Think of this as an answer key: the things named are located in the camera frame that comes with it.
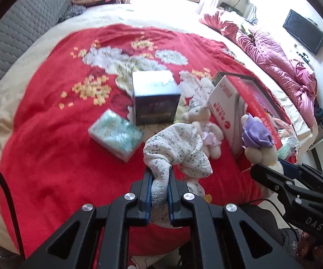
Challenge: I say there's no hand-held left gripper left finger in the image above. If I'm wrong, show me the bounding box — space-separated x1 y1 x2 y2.
20 171 153 269

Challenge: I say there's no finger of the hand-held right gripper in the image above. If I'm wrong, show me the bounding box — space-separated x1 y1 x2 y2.
250 163 323 205
277 158 323 187

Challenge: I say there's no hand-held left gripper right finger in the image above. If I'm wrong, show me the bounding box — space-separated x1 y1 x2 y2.
167 169 305 269

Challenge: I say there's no plush bear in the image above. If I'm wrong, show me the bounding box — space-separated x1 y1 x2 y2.
240 113 284 174
182 104 224 159

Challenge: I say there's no white floral cloth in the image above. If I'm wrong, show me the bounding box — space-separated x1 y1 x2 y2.
143 123 213 210

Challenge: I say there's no red and white box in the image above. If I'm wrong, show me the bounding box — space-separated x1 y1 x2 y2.
206 76 284 157

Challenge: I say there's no person's right hand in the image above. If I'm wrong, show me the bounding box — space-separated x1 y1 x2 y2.
297 230 323 262

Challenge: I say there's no clear plastic package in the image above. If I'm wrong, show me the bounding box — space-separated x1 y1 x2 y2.
277 136 300 159

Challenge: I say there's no black metal bar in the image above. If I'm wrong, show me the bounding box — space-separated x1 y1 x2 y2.
311 147 323 171

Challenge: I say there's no green white tissue pack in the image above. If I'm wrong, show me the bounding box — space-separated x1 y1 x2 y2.
88 109 144 163

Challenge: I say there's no plush bear in pink dress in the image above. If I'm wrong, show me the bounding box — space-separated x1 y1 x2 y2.
182 104 224 159

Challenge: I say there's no grey rimmed box tray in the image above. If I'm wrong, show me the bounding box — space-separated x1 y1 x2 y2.
212 71 289 124

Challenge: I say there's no dark blue box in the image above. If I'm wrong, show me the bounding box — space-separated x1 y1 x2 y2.
131 70 181 126

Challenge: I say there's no red floral blanket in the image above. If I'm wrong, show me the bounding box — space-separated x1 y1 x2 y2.
0 24 295 261

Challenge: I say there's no pink quilt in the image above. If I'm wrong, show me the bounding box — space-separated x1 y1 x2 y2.
199 10 318 119

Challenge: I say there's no black flat screen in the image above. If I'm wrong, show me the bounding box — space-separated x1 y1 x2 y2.
283 9 323 56

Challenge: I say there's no black device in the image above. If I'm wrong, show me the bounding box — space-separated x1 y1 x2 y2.
219 2 243 13

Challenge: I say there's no cream bed sheet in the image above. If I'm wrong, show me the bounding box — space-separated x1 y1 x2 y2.
0 3 312 269

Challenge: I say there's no dark speckled cloth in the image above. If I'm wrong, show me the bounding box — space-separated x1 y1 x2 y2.
57 4 87 23

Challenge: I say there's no grey quilted headboard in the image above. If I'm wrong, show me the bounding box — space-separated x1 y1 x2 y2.
0 0 72 110

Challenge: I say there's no black cable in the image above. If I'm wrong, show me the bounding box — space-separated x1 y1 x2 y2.
0 150 26 260

